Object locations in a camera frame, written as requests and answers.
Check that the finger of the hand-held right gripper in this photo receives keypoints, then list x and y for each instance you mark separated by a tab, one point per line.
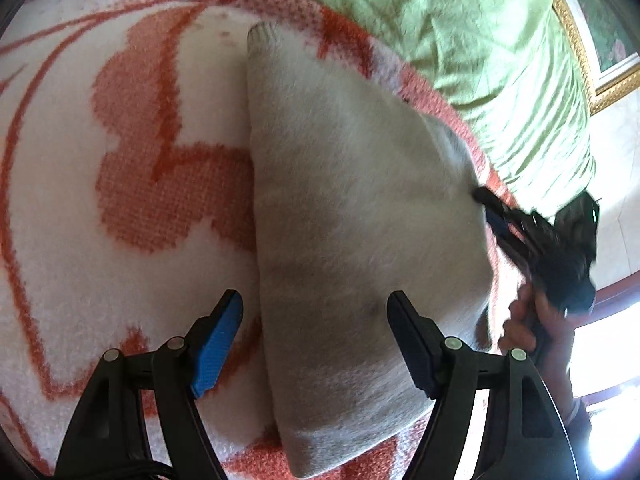
502	209
507	235

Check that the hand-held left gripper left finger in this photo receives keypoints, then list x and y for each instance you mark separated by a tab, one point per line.
220	340

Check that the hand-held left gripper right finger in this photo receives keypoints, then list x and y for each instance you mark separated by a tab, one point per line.
410	340

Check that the grey knit sweater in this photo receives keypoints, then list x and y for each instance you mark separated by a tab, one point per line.
350	210

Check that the person's right forearm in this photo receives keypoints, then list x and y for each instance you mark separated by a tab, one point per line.
560	360

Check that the person's right hand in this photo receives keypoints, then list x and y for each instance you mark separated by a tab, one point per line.
522	325

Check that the green quilt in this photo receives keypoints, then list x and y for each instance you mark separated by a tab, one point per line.
490	60

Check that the orange and white blanket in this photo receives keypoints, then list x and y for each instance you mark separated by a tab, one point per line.
125	185

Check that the gold framed landscape painting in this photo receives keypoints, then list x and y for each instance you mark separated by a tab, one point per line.
605	25

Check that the reddish wooden door frame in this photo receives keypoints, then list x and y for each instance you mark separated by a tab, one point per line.
617	292

